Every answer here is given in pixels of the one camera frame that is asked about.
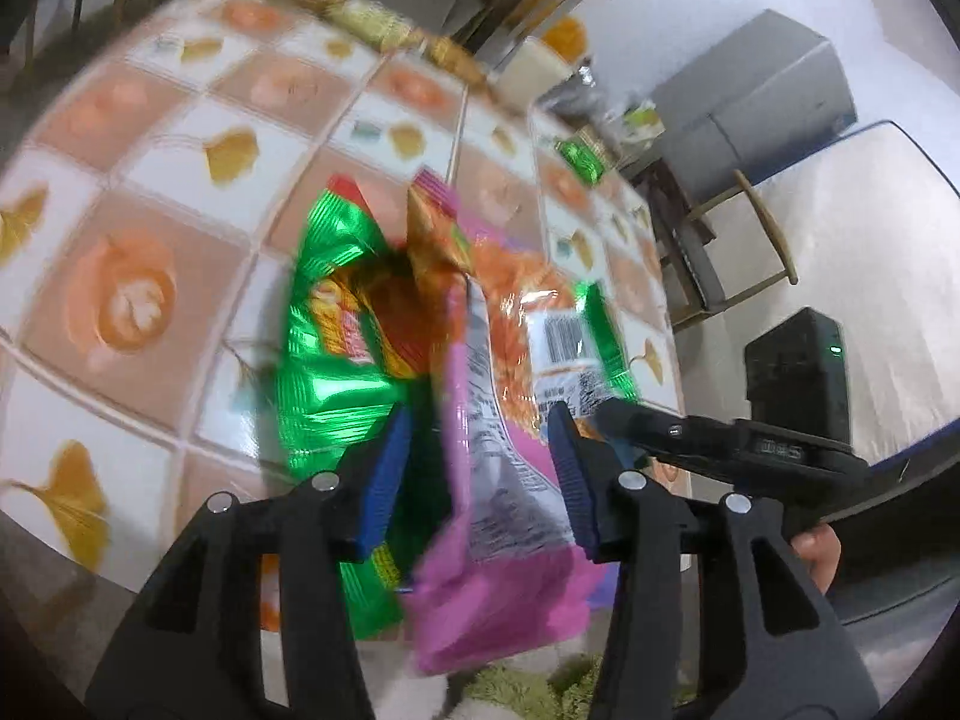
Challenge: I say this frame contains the wooden chair with black seat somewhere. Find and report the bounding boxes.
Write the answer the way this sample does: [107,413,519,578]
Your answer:
[626,157,800,332]

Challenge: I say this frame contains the yellow plastic bag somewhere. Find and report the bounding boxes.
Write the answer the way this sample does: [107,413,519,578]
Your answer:
[540,15,590,62]

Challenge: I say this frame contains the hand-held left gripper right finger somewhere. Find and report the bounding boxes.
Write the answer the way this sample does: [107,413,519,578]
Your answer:
[547,401,878,720]

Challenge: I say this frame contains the grey cabinet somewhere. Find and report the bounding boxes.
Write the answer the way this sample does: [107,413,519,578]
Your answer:
[649,9,858,182]

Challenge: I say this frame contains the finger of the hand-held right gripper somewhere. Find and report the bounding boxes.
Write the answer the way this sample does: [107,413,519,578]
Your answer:
[596,396,743,481]

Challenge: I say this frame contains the green foil snack packet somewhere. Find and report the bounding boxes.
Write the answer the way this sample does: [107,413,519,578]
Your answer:
[274,187,643,646]

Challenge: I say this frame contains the small green foil packet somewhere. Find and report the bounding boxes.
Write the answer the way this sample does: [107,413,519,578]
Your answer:
[555,135,611,183]

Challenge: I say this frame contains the yellow green snack packet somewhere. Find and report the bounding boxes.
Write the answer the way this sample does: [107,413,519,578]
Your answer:
[330,0,418,53]

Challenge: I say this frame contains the white quilted mattress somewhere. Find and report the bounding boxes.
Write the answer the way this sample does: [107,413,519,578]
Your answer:
[739,118,960,466]

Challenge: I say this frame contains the white green paper bag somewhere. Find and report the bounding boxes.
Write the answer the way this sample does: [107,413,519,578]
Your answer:
[622,101,665,144]

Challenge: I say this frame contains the pink snack packet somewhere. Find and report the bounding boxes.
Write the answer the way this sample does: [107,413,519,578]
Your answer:
[405,169,628,680]

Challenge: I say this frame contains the crumpled clear plastic bag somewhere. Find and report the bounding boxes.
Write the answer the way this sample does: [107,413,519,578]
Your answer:
[540,75,609,129]

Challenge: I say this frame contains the white paper cup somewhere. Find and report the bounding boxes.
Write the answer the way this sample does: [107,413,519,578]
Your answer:
[491,36,583,112]

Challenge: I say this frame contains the person's right hand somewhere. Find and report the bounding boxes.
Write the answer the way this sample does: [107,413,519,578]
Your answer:
[793,521,842,595]

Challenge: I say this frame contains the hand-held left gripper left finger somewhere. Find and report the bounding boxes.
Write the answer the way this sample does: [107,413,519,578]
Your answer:
[84,401,416,720]

